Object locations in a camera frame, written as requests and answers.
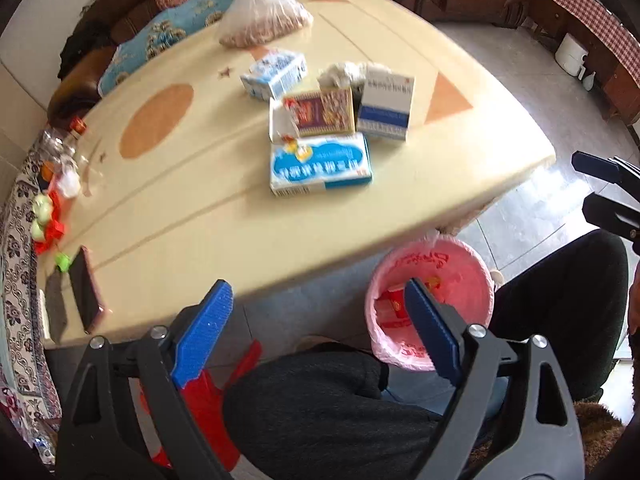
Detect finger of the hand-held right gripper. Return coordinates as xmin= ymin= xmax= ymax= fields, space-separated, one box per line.
xmin=571 ymin=150 xmax=640 ymax=192
xmin=582 ymin=192 xmax=640 ymax=256

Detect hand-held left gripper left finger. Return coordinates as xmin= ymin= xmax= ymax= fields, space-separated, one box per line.
xmin=55 ymin=279 xmax=241 ymax=480

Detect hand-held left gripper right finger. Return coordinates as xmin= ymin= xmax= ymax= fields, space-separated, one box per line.
xmin=404 ymin=278 xmax=586 ymax=480

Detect pink lined waste bin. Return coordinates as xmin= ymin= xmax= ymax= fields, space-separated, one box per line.
xmin=364 ymin=234 xmax=497 ymax=372

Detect large blue white box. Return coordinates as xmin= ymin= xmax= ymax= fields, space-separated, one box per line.
xmin=270 ymin=132 xmax=375 ymax=197

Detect white blue medicine box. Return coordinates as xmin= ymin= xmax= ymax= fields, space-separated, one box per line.
xmin=356 ymin=69 xmax=416 ymax=142

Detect yellow red cardboard box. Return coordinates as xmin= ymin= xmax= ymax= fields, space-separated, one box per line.
xmin=269 ymin=87 xmax=357 ymax=144

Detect blue white milk carton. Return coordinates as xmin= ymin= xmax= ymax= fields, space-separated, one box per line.
xmin=240 ymin=50 xmax=308 ymax=102

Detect white tissue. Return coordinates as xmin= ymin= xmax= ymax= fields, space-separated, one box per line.
xmin=318 ymin=61 xmax=368 ymax=90

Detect blue plastic stool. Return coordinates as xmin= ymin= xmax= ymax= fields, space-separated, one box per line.
xmin=382 ymin=370 xmax=507 ymax=423

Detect red plastic stool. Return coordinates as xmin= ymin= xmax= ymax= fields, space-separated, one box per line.
xmin=140 ymin=340 xmax=263 ymax=472

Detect person's right leg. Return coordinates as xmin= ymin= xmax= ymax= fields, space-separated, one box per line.
xmin=489 ymin=230 xmax=629 ymax=402

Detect person's leg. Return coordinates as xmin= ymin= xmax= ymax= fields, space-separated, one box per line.
xmin=489 ymin=230 xmax=629 ymax=402
xmin=222 ymin=350 xmax=451 ymax=480

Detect dark wooden cabinet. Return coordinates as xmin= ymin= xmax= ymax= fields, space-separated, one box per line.
xmin=530 ymin=0 xmax=637 ymax=127

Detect white round appliance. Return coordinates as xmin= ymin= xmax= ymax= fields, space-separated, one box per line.
xmin=555 ymin=34 xmax=589 ymax=77

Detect pink cased smartphone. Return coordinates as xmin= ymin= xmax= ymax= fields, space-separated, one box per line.
xmin=67 ymin=246 xmax=106 ymax=335

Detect person's left leg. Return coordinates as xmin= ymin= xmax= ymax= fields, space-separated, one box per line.
xmin=222 ymin=350 xmax=451 ymax=480

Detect red checkered cloth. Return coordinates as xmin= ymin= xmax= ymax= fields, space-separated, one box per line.
xmin=535 ymin=0 xmax=640 ymax=123

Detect dark grey pouch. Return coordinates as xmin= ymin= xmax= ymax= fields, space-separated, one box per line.
xmin=44 ymin=274 xmax=69 ymax=346

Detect brown fluffy rug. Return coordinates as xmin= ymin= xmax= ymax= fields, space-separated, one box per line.
xmin=472 ymin=400 xmax=627 ymax=480

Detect black white patterned cloth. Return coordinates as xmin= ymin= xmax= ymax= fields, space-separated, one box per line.
xmin=0 ymin=150 xmax=63 ymax=423

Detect clear glass jar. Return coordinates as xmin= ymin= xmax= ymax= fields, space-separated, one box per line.
xmin=40 ymin=130 xmax=78 ymax=171

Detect brown leather sofa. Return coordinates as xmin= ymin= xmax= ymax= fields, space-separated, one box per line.
xmin=47 ymin=0 xmax=361 ymax=128

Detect blue floral cushion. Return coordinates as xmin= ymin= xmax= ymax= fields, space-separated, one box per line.
xmin=97 ymin=0 xmax=236 ymax=96

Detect clear bag of peanuts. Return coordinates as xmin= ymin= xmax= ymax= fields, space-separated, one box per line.
xmin=215 ymin=0 xmax=328 ymax=50

